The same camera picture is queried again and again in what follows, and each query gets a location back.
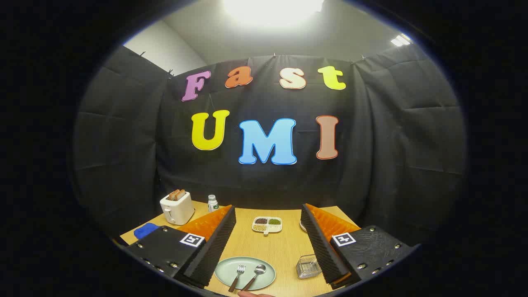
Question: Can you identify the white divided bean dish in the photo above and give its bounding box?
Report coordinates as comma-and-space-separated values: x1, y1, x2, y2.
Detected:
252, 216, 283, 236

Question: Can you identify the pale green plate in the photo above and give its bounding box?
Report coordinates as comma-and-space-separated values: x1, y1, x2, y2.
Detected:
214, 257, 276, 291

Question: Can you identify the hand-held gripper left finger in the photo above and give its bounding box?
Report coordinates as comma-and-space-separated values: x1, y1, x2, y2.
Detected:
124, 204, 237, 289

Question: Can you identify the ceiling light panel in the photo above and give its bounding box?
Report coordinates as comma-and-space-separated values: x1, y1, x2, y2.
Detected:
223, 0, 324, 25

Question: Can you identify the blue cloth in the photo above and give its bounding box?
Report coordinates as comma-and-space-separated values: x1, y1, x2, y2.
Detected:
133, 223, 159, 240

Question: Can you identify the metal drainer basket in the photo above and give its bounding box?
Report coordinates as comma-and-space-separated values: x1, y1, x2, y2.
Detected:
296, 255, 322, 280

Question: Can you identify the white toaster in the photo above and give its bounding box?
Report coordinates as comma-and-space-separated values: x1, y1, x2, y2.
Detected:
160, 190, 195, 225

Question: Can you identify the wooden-handled fork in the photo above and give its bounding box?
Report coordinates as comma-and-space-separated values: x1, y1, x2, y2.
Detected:
228, 264, 246, 293

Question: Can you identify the wooden-handled spoon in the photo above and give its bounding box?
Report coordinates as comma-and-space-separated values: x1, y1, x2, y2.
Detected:
240, 264, 267, 292

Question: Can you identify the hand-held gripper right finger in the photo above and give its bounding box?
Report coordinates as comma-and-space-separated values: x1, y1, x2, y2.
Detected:
300, 203, 413, 289

